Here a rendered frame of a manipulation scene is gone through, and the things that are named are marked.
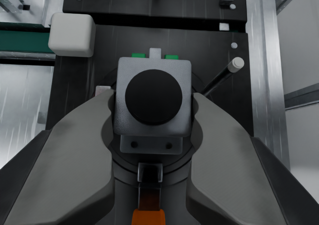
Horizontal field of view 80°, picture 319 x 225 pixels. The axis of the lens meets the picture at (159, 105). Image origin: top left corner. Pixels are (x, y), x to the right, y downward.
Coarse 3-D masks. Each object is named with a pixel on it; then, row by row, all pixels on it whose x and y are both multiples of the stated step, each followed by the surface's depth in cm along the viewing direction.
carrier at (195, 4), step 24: (72, 0) 25; (96, 0) 25; (120, 0) 25; (144, 0) 25; (168, 0) 25; (192, 0) 25; (216, 0) 25; (240, 0) 26; (168, 24) 26; (192, 24) 26; (216, 24) 26; (240, 24) 26
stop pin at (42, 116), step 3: (39, 114) 22; (42, 114) 22; (45, 114) 22; (39, 117) 22; (42, 117) 22; (45, 117) 22; (39, 120) 22; (42, 120) 22; (45, 120) 22; (39, 123) 22; (42, 123) 22; (45, 123) 22
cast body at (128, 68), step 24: (120, 72) 11; (144, 72) 10; (168, 72) 11; (120, 96) 11; (144, 96) 10; (168, 96) 10; (120, 120) 11; (144, 120) 10; (168, 120) 10; (120, 144) 13; (144, 144) 13; (168, 144) 14
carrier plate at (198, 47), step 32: (96, 32) 24; (128, 32) 24; (160, 32) 24; (192, 32) 24; (224, 32) 25; (64, 64) 23; (96, 64) 23; (192, 64) 24; (224, 64) 24; (64, 96) 22; (224, 96) 23; (128, 192) 21; (96, 224) 20; (128, 224) 20; (192, 224) 20
